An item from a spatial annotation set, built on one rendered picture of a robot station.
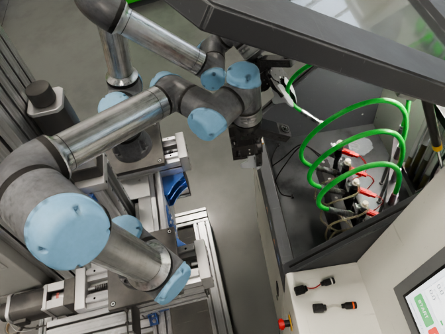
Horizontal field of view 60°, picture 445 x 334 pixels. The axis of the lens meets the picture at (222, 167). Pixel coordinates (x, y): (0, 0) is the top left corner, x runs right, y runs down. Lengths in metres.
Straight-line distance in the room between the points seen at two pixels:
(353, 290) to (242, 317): 1.08
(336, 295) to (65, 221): 0.84
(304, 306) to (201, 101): 0.67
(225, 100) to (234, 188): 1.77
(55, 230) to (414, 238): 0.78
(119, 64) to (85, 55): 2.70
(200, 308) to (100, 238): 1.41
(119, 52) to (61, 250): 0.85
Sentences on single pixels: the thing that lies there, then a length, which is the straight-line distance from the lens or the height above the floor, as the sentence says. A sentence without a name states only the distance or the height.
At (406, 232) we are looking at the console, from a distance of 1.05.
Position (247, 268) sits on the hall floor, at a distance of 2.30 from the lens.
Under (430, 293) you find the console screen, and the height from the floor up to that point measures 1.23.
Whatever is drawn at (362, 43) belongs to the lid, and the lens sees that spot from 0.62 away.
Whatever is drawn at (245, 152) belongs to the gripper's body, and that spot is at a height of 1.34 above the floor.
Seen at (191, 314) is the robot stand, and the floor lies 0.21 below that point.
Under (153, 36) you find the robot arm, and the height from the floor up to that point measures 1.52.
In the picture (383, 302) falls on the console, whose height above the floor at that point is 1.04.
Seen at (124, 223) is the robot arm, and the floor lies 1.27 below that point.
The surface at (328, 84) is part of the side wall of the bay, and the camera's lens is 1.57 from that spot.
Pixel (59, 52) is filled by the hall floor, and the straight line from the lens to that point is 4.26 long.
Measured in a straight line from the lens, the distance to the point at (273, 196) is 1.39.
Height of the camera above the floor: 2.12
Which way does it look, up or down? 52 degrees down
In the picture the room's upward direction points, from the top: 11 degrees counter-clockwise
